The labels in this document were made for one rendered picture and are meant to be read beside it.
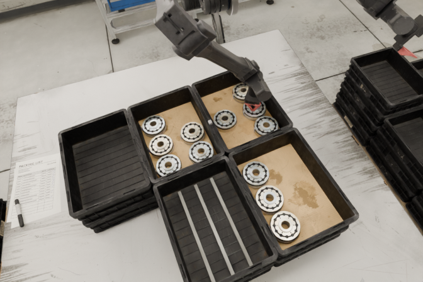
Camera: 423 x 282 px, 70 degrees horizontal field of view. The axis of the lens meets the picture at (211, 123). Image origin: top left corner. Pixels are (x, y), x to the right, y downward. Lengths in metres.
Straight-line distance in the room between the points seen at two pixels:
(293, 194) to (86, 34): 2.82
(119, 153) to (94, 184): 0.16
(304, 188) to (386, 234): 0.36
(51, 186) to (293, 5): 2.81
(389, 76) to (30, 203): 2.09
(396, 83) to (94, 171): 1.78
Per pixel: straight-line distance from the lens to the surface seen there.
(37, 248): 1.50
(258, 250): 1.14
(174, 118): 1.40
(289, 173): 1.25
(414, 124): 2.16
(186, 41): 0.83
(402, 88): 2.16
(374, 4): 1.14
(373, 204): 1.43
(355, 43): 3.14
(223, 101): 1.43
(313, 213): 1.20
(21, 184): 1.67
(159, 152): 1.28
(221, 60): 0.96
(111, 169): 1.35
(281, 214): 1.15
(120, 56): 3.09
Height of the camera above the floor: 1.94
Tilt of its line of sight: 55 degrees down
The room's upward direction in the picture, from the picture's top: 7 degrees counter-clockwise
